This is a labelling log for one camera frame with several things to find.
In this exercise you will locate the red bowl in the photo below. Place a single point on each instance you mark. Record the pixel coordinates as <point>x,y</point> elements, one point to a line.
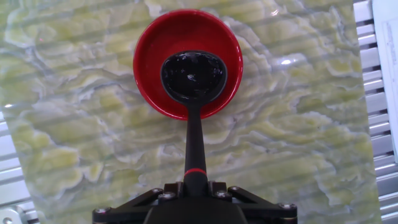
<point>149,62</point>

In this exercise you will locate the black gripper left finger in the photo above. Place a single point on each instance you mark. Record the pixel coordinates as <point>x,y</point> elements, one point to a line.
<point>124,211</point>

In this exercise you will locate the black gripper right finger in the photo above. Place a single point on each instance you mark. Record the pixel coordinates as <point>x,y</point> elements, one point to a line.
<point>267,211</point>

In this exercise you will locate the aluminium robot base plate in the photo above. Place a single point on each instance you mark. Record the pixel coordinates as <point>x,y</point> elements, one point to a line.
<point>7,217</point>

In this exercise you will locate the green marble pattern mat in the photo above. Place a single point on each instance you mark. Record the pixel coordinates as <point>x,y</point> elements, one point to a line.
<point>280,140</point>

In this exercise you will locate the printed table paper sheet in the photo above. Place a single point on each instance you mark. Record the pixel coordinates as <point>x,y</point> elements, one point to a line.
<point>388,62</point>

